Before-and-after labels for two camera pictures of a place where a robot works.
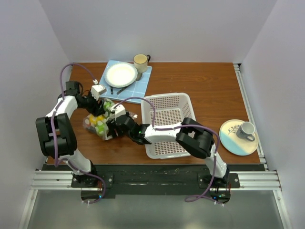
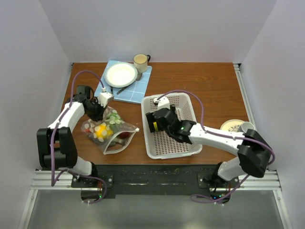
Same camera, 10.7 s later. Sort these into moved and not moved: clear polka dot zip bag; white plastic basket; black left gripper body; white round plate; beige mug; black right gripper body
Moved: black right gripper body; clear polka dot zip bag
Not moved: white round plate; black left gripper body; white plastic basket; beige mug
